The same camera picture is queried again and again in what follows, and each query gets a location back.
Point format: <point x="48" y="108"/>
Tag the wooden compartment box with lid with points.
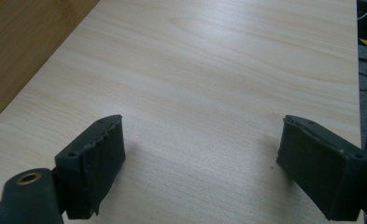
<point x="22" y="46"/>

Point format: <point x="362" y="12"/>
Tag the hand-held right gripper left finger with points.
<point x="91" y="168"/>

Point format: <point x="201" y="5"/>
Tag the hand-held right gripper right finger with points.
<point x="324" y="174"/>

